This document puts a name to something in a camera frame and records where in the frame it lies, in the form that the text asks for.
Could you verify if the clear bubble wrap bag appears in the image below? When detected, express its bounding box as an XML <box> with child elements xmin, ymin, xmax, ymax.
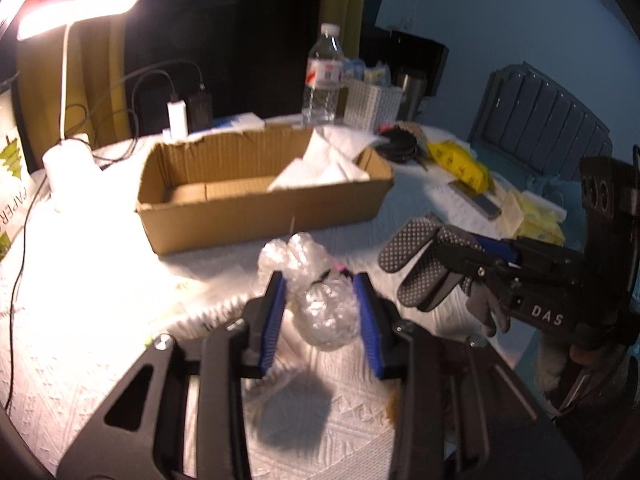
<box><xmin>257</xmin><ymin>232</ymin><xmax>360</xmax><ymax>351</ymax></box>

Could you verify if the dark smartphone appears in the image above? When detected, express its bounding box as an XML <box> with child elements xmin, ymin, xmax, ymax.
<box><xmin>448</xmin><ymin>180</ymin><xmax>501</xmax><ymax>220</ymax></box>

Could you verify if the yellow tissue pack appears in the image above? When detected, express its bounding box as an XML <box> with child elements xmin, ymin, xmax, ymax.
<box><xmin>497</xmin><ymin>190</ymin><xmax>565</xmax><ymax>246</ymax></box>

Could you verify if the yellow plastic bag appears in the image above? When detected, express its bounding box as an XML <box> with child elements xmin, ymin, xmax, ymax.
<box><xmin>426</xmin><ymin>140</ymin><xmax>491</xmax><ymax>193</ymax></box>

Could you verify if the black round zipper case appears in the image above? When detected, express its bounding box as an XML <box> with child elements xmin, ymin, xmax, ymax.
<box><xmin>375</xmin><ymin>128</ymin><xmax>419</xmax><ymax>164</ymax></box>

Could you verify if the white tablecloth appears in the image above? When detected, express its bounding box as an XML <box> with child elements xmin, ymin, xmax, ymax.
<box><xmin>0</xmin><ymin>114</ymin><xmax>547</xmax><ymax>480</ymax></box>

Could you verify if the steel tumbler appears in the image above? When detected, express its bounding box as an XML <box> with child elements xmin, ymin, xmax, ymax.
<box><xmin>397</xmin><ymin>74</ymin><xmax>427</xmax><ymax>122</ymax></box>

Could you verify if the white perforated plastic basket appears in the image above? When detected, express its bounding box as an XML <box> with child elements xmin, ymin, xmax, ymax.
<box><xmin>344</xmin><ymin>79</ymin><xmax>402</xmax><ymax>132</ymax></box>

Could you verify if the black monitor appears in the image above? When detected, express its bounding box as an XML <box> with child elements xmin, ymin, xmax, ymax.
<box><xmin>359</xmin><ymin>24</ymin><xmax>449</xmax><ymax>98</ymax></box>

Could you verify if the clear water bottle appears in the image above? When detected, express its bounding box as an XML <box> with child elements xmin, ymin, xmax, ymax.
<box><xmin>302</xmin><ymin>23</ymin><xmax>345</xmax><ymax>125</ymax></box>

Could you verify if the brown cardboard box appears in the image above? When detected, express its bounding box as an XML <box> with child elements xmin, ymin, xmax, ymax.
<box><xmin>137</xmin><ymin>126</ymin><xmax>394</xmax><ymax>256</ymax></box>

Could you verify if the white paper cup pack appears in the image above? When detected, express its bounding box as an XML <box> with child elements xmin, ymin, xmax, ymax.
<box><xmin>0</xmin><ymin>86</ymin><xmax>35</xmax><ymax>260</ymax></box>

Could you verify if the yellow curtain right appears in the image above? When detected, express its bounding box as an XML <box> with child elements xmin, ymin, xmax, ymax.
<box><xmin>319</xmin><ymin>0</ymin><xmax>370</xmax><ymax>79</ymax></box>

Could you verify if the white charger plug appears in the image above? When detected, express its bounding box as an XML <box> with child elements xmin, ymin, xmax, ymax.
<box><xmin>167</xmin><ymin>100</ymin><xmax>189</xmax><ymax>141</ymax></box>

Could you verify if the black power adapter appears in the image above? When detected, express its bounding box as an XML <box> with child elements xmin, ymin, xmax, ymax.
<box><xmin>186</xmin><ymin>90</ymin><xmax>213</xmax><ymax>133</ymax></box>

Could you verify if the white desk lamp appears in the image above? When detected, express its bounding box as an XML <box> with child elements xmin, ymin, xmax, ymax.
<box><xmin>0</xmin><ymin>0</ymin><xmax>143</xmax><ymax>196</ymax></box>

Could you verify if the black lamp cable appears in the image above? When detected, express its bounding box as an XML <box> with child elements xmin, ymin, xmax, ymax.
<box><xmin>3</xmin><ymin>171</ymin><xmax>49</xmax><ymax>416</ymax></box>

